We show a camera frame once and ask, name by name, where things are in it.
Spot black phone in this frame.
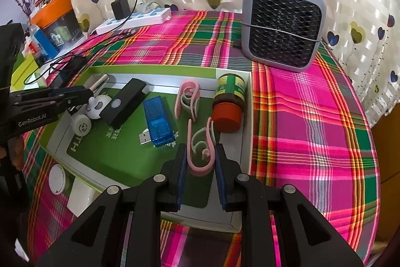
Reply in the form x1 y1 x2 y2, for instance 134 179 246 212
47 56 90 89

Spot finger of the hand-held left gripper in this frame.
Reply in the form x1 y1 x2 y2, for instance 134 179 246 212
12 91 95 123
10 85 91 101

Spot blue and white carton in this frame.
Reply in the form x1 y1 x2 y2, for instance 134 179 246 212
31 28 60 59

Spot brown bottle with red cap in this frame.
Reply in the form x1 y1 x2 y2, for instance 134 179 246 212
212 73 247 133

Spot white power adapter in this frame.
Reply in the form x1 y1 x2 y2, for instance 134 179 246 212
67 178 104 219

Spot green and white cardboard box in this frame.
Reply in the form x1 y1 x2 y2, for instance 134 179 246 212
39 64 254 233

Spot pink and green plaid tablecloth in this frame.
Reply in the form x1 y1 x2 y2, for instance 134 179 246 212
22 10 380 267

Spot white power strip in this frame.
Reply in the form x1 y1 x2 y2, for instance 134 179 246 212
95 7 172 35

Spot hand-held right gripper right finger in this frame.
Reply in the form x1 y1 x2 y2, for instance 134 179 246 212
215 143 365 267

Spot pink plastic clip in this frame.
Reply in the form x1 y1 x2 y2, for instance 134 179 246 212
175 81 204 122
187 117 216 177

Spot white disc with green base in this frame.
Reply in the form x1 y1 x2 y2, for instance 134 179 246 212
48 163 68 195

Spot blue usb tester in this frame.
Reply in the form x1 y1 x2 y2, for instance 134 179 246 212
139 96 175 149

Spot black bike light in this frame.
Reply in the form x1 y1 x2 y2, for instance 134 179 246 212
102 78 150 127

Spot orange-lidded storage bin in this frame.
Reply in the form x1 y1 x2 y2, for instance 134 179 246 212
29 0 86 45

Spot black charger plug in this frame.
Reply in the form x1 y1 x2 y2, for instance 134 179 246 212
111 0 131 20

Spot yellow-green carton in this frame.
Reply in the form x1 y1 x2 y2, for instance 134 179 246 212
11 53 41 92

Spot brown wooden panel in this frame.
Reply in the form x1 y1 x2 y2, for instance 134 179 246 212
370 98 400 258

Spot grey portable heater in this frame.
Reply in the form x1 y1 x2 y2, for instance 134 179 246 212
240 0 327 73

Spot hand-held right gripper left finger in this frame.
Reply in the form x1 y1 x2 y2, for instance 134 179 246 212
36 143 188 267

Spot black cables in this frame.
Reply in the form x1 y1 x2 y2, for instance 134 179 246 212
23 29 136 86

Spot white roller-head flashlight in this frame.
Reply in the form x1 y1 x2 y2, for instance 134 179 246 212
70 74 109 137

